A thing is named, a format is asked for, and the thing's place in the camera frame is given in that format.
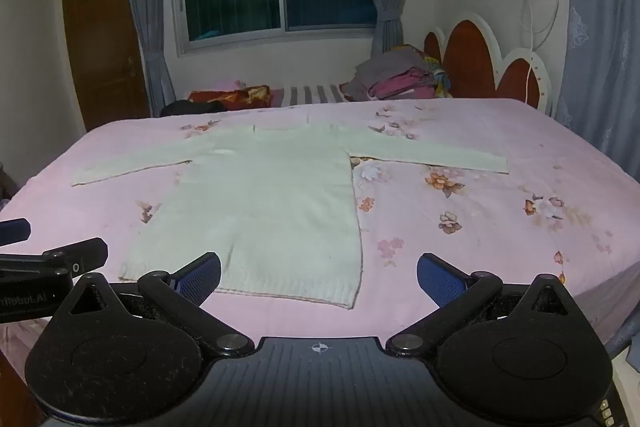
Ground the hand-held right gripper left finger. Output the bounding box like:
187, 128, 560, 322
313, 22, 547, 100
67, 251, 257, 360

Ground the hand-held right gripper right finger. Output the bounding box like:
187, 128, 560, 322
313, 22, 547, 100
384, 252, 577, 358

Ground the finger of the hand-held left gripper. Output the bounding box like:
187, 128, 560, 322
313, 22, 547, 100
42, 236, 110, 280
0, 218, 32, 244

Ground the white knit sweater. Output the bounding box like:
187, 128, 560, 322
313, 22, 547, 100
71, 122, 510, 311

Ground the pile of folded clothes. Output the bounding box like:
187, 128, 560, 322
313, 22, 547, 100
340, 44, 454, 102

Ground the pink floral bed sheet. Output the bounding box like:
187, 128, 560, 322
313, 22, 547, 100
0, 97, 640, 358

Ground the red patterned cloth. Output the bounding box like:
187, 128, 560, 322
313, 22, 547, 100
187, 84, 274, 111

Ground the brown wooden door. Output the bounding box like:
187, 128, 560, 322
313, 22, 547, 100
61, 0, 151, 132

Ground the petal-shaped red headboard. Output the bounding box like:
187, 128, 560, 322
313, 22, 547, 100
422, 11, 554, 116

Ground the blue patterned drape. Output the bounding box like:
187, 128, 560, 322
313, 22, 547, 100
552, 0, 640, 188

